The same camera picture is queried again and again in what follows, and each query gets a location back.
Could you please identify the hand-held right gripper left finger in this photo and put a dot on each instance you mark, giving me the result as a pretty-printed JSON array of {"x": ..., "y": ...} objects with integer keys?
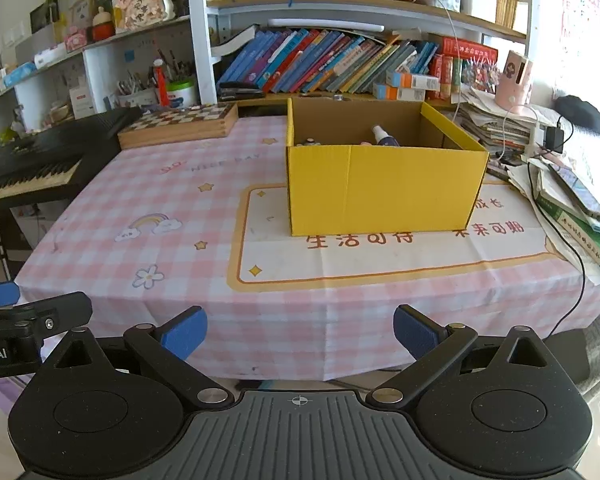
[{"x": 184, "y": 332}]

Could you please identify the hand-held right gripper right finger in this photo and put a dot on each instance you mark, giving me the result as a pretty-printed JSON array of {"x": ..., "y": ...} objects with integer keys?
[{"x": 416, "y": 332}]

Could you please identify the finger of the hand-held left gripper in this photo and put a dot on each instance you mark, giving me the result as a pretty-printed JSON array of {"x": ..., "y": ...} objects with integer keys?
[
  {"x": 60, "y": 312},
  {"x": 0, "y": 296}
]

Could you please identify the yellow cardboard box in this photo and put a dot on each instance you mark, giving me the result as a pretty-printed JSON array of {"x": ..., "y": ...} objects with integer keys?
[{"x": 380, "y": 190}]

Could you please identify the blue label spray bottle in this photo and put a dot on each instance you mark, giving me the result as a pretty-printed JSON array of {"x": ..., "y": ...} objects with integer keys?
[{"x": 382, "y": 135}]

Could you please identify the pink checkered tablecloth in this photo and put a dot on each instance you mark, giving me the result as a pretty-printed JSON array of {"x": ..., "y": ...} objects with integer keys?
[{"x": 155, "y": 260}]

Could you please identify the black electronic keyboard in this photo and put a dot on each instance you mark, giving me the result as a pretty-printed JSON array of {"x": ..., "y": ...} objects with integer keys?
[{"x": 45, "y": 155}]

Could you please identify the stack of green books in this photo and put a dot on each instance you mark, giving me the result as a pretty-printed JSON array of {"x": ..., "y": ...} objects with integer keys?
[{"x": 585, "y": 240}]

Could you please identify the wooden chessboard box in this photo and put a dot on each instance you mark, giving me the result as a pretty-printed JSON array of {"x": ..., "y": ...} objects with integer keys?
[{"x": 175, "y": 125}]

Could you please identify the white box red label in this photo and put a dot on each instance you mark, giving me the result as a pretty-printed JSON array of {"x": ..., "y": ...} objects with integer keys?
[{"x": 81, "y": 100}]

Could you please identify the stack of papers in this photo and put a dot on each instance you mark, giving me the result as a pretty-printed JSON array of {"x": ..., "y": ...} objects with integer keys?
[{"x": 490, "y": 125}]

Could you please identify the blue tissue pack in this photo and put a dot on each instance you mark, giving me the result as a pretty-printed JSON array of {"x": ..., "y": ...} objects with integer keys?
[{"x": 19, "y": 74}]

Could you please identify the white brush holder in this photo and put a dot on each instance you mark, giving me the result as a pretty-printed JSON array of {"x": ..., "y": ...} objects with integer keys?
[{"x": 136, "y": 96}]

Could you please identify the black power adapter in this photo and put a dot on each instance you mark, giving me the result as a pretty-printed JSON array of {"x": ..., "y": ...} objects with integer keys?
[{"x": 555, "y": 140}]

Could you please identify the green lid wipes canister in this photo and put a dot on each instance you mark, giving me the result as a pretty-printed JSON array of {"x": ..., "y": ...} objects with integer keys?
[{"x": 182, "y": 94}]

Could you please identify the orange white medicine box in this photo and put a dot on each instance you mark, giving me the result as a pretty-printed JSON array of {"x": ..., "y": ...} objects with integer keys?
[
  {"x": 412, "y": 80},
  {"x": 397, "y": 93}
]

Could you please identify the white tissue pack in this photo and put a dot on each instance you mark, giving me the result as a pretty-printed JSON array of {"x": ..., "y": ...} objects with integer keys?
[{"x": 50, "y": 57}]

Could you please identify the black stapler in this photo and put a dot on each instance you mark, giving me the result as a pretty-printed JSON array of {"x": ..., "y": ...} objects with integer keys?
[{"x": 240, "y": 92}]

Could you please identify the red white glue bottle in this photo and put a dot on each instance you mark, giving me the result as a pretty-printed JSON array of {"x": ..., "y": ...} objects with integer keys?
[{"x": 161, "y": 85}]

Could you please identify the pink cylinder container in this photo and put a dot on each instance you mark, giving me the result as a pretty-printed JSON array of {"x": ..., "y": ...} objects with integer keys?
[{"x": 514, "y": 85}]

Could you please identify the pink printed box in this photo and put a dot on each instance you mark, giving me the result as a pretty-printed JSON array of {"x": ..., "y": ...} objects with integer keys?
[{"x": 76, "y": 40}]

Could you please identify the black cap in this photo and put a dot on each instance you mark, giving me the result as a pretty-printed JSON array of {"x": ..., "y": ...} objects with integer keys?
[{"x": 585, "y": 115}]

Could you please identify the row of blue picture books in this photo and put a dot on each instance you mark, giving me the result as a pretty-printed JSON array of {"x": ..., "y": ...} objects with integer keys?
[{"x": 320, "y": 62}]

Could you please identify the red white doll figure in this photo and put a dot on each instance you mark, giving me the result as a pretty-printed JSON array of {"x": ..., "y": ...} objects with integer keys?
[{"x": 102, "y": 27}]

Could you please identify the red lettered box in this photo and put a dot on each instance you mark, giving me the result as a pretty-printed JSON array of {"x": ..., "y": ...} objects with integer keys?
[{"x": 467, "y": 49}]

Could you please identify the small dark picture frame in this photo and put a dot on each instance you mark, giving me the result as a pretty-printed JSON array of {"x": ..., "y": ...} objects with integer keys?
[{"x": 45, "y": 19}]

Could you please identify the white bookshelf frame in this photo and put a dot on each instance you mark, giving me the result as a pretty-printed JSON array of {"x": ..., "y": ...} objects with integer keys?
[{"x": 200, "y": 35}]

